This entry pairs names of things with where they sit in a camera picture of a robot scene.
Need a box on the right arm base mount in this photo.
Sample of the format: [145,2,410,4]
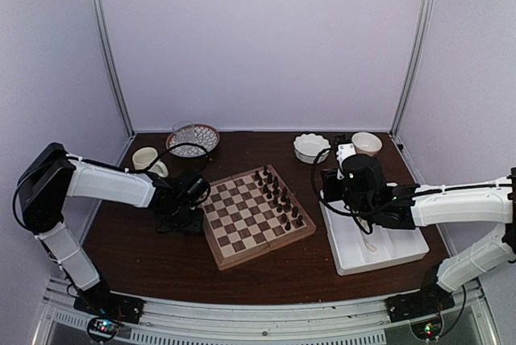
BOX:
[385,265,467,343]

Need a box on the cream round bowl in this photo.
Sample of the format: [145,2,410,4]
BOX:
[352,131,383,156]

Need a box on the clear drinking glass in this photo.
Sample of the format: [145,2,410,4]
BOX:
[173,121,195,154]

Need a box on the dark chess piece corner rook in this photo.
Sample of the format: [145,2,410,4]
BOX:
[293,214,304,228]

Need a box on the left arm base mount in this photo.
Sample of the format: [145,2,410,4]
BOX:
[69,273,145,344]

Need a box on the left aluminium frame post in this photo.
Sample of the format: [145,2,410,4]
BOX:
[91,0,135,138]

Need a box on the cream ceramic mug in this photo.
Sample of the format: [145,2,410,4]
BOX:
[132,147,169,177]

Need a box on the white scalloped bowl black rim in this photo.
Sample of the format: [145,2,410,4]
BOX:
[293,133,331,164]

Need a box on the aluminium frame post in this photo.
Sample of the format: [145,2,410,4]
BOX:
[389,0,435,139]
[91,0,135,138]

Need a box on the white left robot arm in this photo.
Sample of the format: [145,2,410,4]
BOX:
[11,143,210,316]

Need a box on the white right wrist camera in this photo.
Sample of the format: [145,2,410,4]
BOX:
[332,135,356,180]

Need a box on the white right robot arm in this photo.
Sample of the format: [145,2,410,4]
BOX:
[314,154,515,314]

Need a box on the dark chess pieces row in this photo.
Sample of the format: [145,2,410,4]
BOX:
[251,165,302,223]

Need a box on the right aluminium frame post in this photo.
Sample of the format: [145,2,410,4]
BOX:
[389,0,435,139]

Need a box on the wooden chess board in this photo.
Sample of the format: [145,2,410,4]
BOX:
[202,168,316,271]

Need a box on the patterned brown rim plate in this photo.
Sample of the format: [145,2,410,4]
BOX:
[165,124,220,158]

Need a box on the white plastic divided tray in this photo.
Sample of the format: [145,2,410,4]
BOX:
[320,205,430,276]

